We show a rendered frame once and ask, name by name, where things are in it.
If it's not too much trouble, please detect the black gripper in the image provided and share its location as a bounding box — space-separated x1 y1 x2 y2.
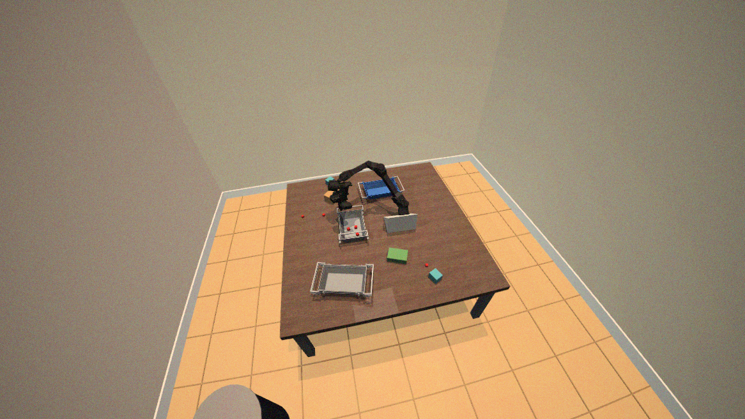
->
332 190 352 211

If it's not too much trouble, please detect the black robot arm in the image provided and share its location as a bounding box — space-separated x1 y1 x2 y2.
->
328 160 409 215

